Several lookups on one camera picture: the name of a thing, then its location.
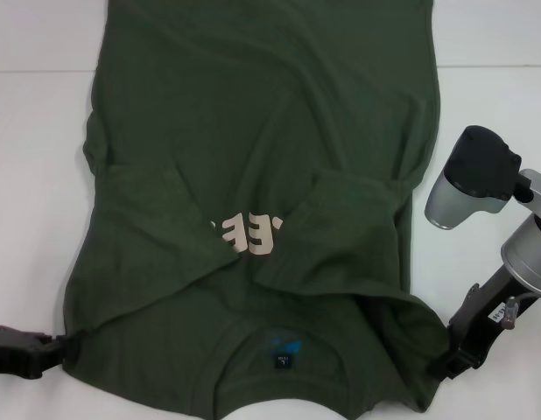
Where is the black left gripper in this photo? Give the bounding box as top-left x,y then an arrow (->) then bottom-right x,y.
0,325 -> 81,380

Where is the dark green printed T-shirt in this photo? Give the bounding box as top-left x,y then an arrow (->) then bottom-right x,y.
60,0 -> 449,420

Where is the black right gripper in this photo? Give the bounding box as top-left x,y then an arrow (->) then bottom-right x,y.
431,262 -> 535,381

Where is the small silver right gripper connector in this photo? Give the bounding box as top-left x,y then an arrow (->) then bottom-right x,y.
499,294 -> 539,330

